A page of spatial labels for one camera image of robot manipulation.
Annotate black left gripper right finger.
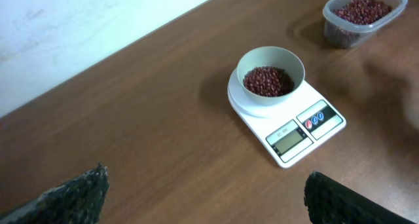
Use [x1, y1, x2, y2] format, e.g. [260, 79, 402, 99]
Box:
[304, 171, 414, 224]

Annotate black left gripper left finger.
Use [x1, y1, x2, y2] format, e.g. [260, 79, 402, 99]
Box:
[1, 164, 109, 224]

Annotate white digital kitchen scale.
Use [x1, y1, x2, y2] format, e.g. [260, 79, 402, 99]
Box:
[227, 71, 346, 168]

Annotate red beans in bowl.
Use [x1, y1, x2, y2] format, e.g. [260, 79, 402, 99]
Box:
[243, 66, 295, 97]

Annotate white round bowl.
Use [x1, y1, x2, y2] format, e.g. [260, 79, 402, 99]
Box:
[236, 46, 305, 106]

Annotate clear plastic bean container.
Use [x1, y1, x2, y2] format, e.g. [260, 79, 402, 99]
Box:
[322, 0, 408, 48]

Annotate red beans in container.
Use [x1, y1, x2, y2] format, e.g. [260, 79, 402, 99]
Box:
[333, 0, 393, 25]

